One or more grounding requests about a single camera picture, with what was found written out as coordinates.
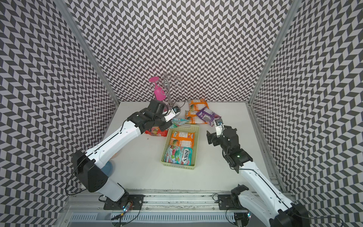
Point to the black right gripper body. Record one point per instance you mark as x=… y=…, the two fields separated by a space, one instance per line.
x=218 y=141

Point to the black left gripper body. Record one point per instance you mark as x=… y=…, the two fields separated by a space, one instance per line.
x=160 y=121

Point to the orange Fox's candy bag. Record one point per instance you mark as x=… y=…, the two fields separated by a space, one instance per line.
x=182 y=139

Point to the light green plastic basket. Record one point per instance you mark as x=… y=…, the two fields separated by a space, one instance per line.
x=185 y=128

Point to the teal Fox's candy bag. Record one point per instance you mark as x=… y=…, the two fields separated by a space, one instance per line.
x=178 y=155

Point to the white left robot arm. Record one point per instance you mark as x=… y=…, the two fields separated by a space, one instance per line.
x=87 y=166

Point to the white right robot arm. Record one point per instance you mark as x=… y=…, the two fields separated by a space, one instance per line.
x=262 y=197

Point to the red 100 candy bag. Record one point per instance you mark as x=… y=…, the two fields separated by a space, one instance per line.
x=155 y=131

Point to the pink plastic wine glass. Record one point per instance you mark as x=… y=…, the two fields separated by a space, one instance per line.
x=157 y=88

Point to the chrome glass holder stand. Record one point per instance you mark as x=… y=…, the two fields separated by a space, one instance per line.
x=170 y=82

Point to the blue plate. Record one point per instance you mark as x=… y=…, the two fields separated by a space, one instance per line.
x=108 y=169

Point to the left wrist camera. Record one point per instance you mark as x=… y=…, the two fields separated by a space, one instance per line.
x=172 y=113

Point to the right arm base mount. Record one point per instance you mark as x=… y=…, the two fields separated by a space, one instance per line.
x=231 y=201

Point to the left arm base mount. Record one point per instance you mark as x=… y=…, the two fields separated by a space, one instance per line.
x=136 y=201

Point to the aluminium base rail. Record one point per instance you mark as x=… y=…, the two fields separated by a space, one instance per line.
x=160 y=206

